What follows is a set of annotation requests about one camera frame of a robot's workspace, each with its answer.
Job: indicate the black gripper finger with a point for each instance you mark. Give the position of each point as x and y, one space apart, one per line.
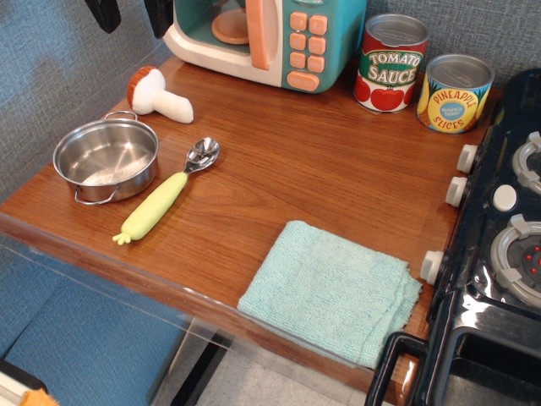
160 13
106 14

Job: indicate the light blue towel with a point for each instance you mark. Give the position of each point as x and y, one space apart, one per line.
329 294

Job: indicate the plush mushroom toy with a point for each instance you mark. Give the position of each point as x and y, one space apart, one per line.
146 93

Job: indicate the small steel pot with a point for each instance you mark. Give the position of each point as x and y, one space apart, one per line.
108 160

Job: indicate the teal toy microwave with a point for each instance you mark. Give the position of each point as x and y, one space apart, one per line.
297 45

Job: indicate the tomato sauce can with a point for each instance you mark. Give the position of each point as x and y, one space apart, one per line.
393 49

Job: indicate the pineapple slices can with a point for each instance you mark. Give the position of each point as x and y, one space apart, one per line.
454 92

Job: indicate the grey stove knob top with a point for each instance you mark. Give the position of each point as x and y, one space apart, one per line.
466 158

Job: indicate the grey stove knob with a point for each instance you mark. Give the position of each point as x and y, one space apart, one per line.
431 266
466 158
455 191

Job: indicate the grey stove knob middle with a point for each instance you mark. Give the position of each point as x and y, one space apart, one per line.
455 191

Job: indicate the grey stove knob bottom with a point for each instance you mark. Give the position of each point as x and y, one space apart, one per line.
431 266

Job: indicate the orange object at corner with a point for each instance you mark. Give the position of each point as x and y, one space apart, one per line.
37 397

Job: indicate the black toy stove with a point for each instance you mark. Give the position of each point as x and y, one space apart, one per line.
483 345

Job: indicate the spoon with green handle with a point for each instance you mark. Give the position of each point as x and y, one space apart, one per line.
149 212

